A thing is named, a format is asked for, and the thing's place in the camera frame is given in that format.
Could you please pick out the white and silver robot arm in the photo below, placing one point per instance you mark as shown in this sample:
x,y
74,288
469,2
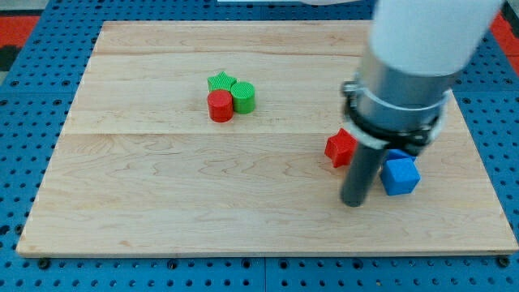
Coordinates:
x,y
416,49

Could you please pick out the green star block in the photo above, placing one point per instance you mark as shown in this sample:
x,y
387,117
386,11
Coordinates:
x,y
221,81

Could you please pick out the red star block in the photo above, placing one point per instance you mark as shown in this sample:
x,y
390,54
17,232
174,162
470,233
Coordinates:
x,y
340,148

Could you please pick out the green cylinder block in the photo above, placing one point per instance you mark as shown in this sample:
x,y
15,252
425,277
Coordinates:
x,y
243,94

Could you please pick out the red cylinder block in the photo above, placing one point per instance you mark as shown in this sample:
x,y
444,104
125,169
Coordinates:
x,y
220,105

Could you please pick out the dark grey cylindrical pointer rod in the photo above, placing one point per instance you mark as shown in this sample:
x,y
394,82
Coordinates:
x,y
362,171

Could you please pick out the light wooden board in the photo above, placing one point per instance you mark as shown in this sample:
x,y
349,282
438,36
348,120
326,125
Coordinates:
x,y
141,170

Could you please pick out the blue block behind cube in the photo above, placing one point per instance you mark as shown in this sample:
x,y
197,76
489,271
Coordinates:
x,y
395,154

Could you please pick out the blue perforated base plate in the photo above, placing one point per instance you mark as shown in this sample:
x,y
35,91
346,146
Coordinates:
x,y
35,99

